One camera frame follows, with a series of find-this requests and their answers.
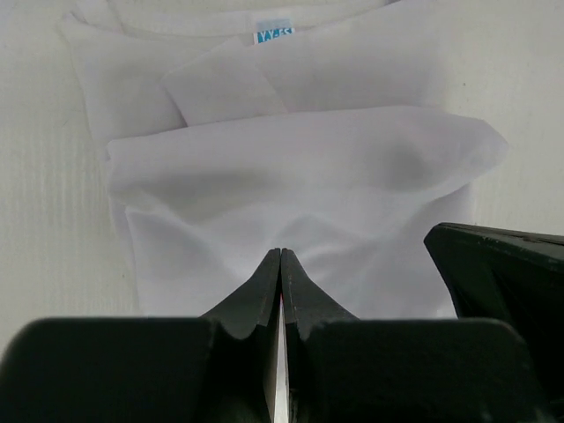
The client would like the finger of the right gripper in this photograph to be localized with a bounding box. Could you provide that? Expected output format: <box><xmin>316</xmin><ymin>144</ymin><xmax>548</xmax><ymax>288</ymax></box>
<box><xmin>422</xmin><ymin>222</ymin><xmax>564</xmax><ymax>336</ymax></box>

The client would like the white t shirt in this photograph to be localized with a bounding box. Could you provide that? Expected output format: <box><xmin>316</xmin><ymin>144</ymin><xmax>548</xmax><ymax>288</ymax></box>
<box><xmin>60</xmin><ymin>1</ymin><xmax>508</xmax><ymax>318</ymax></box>

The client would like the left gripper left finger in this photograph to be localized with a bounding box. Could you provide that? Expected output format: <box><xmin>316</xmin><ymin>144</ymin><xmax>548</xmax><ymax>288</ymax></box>
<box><xmin>194</xmin><ymin>249</ymin><xmax>281</xmax><ymax>422</ymax></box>

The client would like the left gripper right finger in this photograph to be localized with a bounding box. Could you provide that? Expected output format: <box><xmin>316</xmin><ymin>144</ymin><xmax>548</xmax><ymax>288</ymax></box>
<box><xmin>280</xmin><ymin>249</ymin><xmax>366</xmax><ymax>422</ymax></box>

